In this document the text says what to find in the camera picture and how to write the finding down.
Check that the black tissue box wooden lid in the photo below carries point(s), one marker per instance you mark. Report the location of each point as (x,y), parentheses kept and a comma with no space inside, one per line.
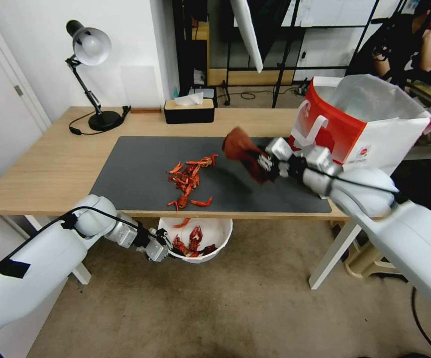
(189,113)

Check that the black desk lamp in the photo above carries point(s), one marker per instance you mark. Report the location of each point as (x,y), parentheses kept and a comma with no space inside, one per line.
(90,44)

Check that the dark red towel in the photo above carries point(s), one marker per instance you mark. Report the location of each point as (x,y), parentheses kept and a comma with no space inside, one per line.
(242,149)

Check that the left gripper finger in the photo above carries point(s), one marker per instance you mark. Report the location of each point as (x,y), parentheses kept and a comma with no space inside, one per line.
(169,249)
(163,235)

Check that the beige plastic stool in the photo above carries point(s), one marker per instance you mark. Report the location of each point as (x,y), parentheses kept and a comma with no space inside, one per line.
(372,261)

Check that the red shrimp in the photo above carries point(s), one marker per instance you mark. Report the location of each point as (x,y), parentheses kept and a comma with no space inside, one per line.
(194,162)
(176,167)
(180,246)
(210,249)
(182,201)
(197,238)
(191,170)
(182,223)
(194,182)
(210,159)
(178,179)
(185,189)
(201,203)

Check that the white round plastic container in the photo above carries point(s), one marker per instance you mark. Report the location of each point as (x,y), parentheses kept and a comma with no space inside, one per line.
(219,238)

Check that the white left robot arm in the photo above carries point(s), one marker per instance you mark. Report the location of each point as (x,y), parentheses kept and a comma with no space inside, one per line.
(43,246)

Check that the dark grey desk mat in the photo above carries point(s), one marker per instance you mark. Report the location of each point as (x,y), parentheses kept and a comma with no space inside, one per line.
(141,164)

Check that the black metal rack frame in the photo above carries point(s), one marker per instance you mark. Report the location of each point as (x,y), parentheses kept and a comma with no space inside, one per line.
(286,67)

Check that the white reflector panel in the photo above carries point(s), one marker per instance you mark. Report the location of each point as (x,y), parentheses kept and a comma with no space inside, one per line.
(248,33)

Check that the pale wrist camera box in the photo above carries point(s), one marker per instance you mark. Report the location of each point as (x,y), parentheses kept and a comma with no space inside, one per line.
(157,253)
(279,148)

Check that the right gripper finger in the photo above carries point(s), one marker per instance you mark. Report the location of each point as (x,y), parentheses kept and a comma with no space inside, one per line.
(282,170)
(264,162)

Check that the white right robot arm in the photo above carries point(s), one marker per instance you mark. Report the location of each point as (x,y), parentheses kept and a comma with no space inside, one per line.
(379,209)

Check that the silver door hinge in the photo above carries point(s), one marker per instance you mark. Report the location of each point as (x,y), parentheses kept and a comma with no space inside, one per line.
(18,90)

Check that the red white takeout bag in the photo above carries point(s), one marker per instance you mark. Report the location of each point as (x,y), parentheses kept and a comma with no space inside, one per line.
(372,123)

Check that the person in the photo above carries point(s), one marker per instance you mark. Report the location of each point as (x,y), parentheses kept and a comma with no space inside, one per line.
(398,41)

